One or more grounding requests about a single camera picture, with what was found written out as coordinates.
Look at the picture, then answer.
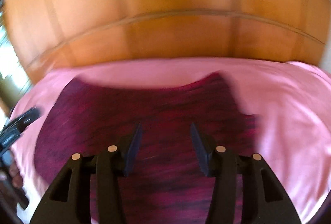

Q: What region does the bright window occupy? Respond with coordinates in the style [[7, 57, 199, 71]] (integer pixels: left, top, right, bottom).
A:
[[0, 0, 30, 96]]

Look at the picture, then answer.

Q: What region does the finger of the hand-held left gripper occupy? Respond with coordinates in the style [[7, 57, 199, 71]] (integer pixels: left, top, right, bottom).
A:
[[9, 107, 41, 125], [0, 121, 28, 148]]

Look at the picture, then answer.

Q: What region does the dark magenta heathered garment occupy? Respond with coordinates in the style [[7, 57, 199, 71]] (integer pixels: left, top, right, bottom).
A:
[[34, 73, 260, 224]]

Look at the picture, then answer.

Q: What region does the person's left hand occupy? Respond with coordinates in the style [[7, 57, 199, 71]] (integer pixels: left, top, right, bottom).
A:
[[8, 164, 24, 189]]

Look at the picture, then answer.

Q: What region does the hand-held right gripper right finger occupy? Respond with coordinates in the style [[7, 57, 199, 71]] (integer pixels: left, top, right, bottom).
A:
[[191, 123, 302, 224]]

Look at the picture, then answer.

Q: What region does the pink cloth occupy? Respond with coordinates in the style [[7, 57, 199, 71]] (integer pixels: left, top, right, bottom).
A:
[[12, 57, 331, 224]]

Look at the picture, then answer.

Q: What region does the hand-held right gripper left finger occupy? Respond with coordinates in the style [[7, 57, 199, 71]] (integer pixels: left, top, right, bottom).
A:
[[30, 123, 143, 224]]

